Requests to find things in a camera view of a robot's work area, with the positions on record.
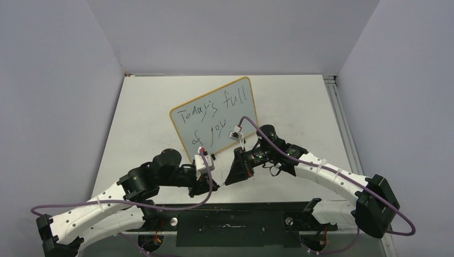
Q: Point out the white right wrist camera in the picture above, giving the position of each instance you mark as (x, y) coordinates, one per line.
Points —
(237, 135)

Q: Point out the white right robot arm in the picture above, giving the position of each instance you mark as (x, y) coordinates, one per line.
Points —
(368, 202)

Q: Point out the yellow-framed whiteboard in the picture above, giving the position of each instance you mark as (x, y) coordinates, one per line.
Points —
(207, 120)

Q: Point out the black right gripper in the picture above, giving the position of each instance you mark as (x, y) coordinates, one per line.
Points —
(240, 171)

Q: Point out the aluminium rail frame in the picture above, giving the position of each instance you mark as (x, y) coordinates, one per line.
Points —
(364, 245)

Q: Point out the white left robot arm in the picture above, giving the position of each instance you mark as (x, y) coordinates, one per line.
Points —
(126, 204)

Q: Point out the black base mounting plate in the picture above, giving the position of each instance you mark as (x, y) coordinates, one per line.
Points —
(239, 224)

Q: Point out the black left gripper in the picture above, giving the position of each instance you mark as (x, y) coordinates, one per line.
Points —
(199, 186)

